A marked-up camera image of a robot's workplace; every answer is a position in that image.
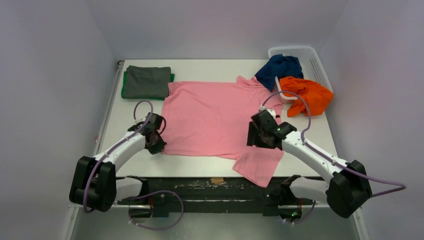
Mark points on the orange t shirt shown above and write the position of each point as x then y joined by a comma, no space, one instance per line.
316,96

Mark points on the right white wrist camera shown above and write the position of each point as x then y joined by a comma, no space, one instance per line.
269,110

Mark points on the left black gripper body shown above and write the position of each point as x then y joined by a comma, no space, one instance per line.
158,145

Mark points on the navy blue t shirt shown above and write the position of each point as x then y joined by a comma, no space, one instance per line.
279,66

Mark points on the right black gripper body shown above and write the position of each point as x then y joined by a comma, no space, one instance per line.
255,138

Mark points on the brown tape piece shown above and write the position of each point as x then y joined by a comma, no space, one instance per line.
217,180

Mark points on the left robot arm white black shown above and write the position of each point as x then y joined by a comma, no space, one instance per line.
95,184

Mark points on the white plastic basket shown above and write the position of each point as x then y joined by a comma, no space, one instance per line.
309,60

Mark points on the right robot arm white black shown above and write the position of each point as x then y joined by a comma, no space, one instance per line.
344,186

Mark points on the folded green t shirt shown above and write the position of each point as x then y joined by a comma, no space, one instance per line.
172,78

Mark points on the folded grey t shirt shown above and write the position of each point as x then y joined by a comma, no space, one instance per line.
147,82

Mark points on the pink t shirt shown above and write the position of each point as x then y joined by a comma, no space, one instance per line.
211,119

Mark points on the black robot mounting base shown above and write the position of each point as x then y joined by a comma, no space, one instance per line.
234,195

